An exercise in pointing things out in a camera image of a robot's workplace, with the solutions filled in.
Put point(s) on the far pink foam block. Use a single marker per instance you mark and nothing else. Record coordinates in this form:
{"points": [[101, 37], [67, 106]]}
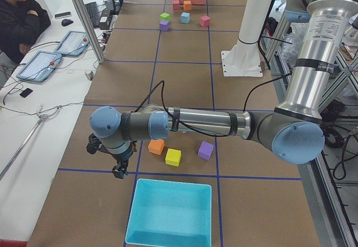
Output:
{"points": [[176, 5]]}

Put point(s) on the far purple foam block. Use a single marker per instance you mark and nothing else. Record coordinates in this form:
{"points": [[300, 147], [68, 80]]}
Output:
{"points": [[164, 25]]}

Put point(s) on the near purple foam block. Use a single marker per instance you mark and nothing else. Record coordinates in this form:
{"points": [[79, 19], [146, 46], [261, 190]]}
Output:
{"points": [[205, 150]]}

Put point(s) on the small metal cylinder weight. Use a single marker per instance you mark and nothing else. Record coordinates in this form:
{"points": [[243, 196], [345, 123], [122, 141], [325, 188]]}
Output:
{"points": [[89, 74]]}

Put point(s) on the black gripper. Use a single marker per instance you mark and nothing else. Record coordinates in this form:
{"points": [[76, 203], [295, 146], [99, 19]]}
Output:
{"points": [[123, 157]]}

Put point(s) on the green foam block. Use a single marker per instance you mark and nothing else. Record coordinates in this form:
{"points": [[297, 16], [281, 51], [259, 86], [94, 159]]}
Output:
{"points": [[165, 16]]}

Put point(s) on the orange foam block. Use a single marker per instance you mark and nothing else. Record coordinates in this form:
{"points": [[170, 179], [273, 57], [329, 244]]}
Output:
{"points": [[187, 5], [156, 146]]}

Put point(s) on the near teach pendant tablet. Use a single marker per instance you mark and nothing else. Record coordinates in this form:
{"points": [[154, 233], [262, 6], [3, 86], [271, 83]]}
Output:
{"points": [[40, 67]]}

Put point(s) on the purple foam block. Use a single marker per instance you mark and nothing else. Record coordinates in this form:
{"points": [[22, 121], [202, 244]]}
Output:
{"points": [[205, 150], [164, 25]]}

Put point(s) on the teach pendant tablet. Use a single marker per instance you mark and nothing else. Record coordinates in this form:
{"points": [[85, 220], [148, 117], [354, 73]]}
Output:
{"points": [[40, 67], [73, 44]]}

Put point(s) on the black keyboard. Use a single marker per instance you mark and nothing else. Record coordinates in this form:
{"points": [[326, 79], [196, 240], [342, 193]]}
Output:
{"points": [[93, 13]]}

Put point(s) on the seated person black jacket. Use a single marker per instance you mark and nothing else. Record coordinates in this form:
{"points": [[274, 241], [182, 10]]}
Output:
{"points": [[22, 22]]}

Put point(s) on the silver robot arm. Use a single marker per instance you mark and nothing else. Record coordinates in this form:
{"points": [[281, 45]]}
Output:
{"points": [[291, 131]]}

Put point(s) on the cyan plastic bin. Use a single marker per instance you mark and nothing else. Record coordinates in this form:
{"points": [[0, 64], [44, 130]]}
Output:
{"points": [[170, 213]]}

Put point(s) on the near orange foam block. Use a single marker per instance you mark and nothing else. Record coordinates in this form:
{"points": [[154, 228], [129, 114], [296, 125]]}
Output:
{"points": [[156, 146]]}

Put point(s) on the far magenta foam block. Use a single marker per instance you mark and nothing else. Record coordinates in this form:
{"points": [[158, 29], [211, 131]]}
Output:
{"points": [[205, 21]]}

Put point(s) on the yellow foam block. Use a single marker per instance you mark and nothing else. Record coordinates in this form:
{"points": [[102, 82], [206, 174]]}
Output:
{"points": [[173, 157]]}

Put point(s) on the black smartphone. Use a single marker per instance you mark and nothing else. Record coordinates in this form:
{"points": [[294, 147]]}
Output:
{"points": [[26, 92]]}

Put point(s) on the far orange foam block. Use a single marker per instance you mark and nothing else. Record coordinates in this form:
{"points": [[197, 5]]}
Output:
{"points": [[187, 5]]}

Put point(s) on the light blue foam block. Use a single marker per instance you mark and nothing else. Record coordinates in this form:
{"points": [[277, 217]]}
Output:
{"points": [[185, 18]]}

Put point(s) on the aluminium frame post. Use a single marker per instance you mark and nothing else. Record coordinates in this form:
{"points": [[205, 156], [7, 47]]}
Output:
{"points": [[88, 27]]}

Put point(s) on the metal reacher grabber tool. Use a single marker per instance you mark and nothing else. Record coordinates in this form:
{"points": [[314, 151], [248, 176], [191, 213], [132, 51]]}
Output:
{"points": [[42, 117]]}

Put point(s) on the far teach pendant tablet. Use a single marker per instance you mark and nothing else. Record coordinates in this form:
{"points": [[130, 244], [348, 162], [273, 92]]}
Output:
{"points": [[73, 44]]}

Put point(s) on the black computer mouse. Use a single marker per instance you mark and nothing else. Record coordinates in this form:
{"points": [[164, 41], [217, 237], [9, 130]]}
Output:
{"points": [[66, 22]]}

